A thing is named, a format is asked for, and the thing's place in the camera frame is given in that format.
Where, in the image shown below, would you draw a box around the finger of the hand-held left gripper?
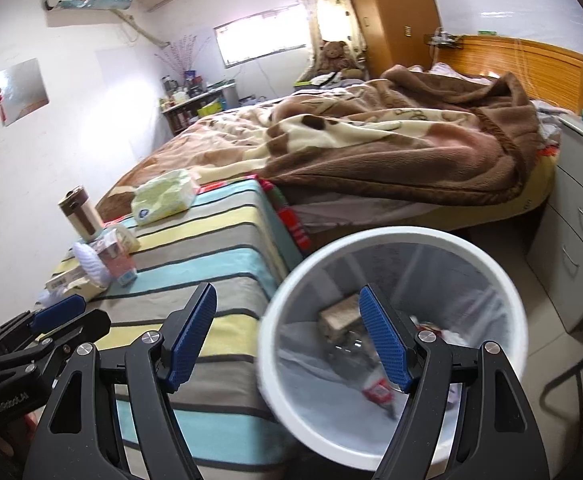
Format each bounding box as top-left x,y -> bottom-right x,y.
0,309 -> 112,368
0,294 -> 87,348

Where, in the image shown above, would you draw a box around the air conditioner pipe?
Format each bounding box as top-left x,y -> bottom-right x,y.
114,7 -> 172,48

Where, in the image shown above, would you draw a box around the brown teddy bear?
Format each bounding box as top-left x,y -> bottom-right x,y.
314,40 -> 365,78

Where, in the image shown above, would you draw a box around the beige and brown travel mug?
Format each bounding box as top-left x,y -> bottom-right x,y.
57,185 -> 104,241

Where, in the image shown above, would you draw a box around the cluttered storage shelf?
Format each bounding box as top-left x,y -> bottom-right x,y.
161,82 -> 239,136

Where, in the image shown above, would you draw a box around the kraft paper piece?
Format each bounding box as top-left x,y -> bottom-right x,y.
66,277 -> 108,302

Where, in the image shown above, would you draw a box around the clear plastic bottle red label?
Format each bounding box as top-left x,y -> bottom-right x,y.
329,327 -> 402,418

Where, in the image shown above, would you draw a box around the bare decorative branches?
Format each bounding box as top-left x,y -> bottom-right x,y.
154,35 -> 212,73

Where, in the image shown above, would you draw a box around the striped tablecloth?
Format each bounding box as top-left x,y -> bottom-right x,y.
36,179 -> 307,461

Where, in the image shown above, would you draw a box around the window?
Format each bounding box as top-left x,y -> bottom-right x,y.
214,5 -> 309,68

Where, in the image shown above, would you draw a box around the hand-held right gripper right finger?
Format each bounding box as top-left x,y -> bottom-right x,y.
359,282 -> 552,480

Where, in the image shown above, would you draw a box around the grey drawer cabinet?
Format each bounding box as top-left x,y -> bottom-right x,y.
524,112 -> 583,333

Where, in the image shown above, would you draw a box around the wooden bed headboard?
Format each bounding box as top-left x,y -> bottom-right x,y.
439,35 -> 583,116

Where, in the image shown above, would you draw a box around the green tissue pack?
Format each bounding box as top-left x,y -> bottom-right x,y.
130,169 -> 201,223

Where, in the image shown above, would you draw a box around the pink drink carton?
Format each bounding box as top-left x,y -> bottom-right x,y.
91,237 -> 138,287

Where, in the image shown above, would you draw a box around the wooden wardrobe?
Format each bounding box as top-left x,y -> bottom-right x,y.
336,0 -> 439,78

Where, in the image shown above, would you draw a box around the shiny wall panel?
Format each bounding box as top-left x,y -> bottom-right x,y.
0,58 -> 50,126

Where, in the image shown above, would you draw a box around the patterned curtain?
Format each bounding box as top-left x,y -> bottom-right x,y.
286,0 -> 367,73

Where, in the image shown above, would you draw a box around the black chair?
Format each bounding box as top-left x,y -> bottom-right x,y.
541,327 -> 583,403

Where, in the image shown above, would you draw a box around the white round trash bin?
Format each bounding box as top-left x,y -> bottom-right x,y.
258,227 -> 529,466

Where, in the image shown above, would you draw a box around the white cardboard box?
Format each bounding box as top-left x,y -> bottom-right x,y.
45,265 -> 88,293

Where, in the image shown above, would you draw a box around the clear plastic wrapper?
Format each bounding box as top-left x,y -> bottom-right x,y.
104,224 -> 141,256

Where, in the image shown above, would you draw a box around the brown patterned blanket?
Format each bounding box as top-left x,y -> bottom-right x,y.
96,64 -> 542,211

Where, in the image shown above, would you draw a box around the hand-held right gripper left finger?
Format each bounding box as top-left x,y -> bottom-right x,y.
24,282 -> 218,480

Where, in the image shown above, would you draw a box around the clear plastic bin liner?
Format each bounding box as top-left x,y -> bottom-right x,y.
278,242 -> 509,411

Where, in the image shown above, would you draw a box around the white foam net sleeve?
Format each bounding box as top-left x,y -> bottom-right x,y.
72,241 -> 109,286

